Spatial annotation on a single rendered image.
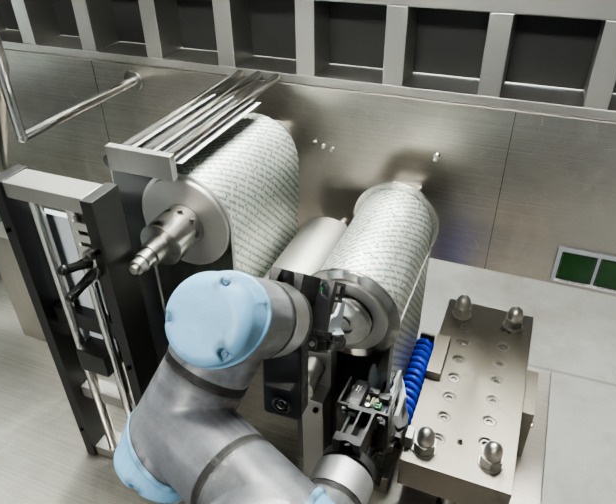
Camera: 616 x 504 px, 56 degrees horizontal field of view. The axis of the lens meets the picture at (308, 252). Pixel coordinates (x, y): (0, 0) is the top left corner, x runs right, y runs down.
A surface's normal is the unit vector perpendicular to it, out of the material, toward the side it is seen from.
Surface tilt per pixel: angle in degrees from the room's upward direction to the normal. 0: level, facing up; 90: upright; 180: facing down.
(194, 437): 18
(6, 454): 0
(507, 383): 0
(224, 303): 51
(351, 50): 90
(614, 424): 0
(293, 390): 83
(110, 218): 90
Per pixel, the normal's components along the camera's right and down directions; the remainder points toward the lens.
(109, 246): 0.93, 0.20
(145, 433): -0.53, -0.20
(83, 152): -0.37, 0.53
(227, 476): -0.31, -0.61
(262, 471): 0.11, -0.88
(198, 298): -0.30, -0.11
